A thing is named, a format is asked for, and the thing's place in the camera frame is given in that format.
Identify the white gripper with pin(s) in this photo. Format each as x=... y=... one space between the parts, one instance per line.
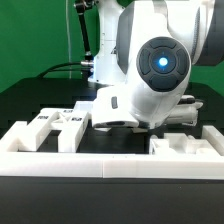
x=111 y=108

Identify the white chair back bar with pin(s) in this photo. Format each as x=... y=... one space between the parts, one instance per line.
x=72 y=132

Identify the white chair back part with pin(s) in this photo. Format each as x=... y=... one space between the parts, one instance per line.
x=32 y=135

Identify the white tag sheet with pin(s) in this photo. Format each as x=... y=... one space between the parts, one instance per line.
x=84 y=106

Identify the black camera stand pole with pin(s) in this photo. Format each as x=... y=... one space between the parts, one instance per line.
x=81 y=7

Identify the white U-shaped fence frame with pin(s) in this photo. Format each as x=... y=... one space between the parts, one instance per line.
x=180 y=166

